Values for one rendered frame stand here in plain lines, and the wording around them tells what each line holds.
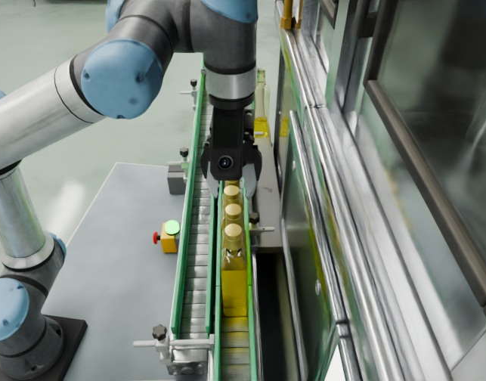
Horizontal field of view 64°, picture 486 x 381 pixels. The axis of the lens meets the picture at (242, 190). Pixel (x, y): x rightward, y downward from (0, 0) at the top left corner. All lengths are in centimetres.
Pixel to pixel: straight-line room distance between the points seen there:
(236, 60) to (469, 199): 35
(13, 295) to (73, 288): 32
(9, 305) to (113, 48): 69
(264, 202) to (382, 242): 83
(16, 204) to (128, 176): 75
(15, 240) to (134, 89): 61
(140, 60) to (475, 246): 34
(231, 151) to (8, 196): 48
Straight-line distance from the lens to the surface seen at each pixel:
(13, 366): 112
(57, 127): 51
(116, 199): 150
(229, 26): 53
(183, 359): 95
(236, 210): 81
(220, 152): 57
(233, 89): 56
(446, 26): 36
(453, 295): 34
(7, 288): 101
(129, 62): 42
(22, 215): 92
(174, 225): 122
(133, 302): 120
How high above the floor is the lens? 174
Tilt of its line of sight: 43 degrees down
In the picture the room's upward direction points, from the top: straight up
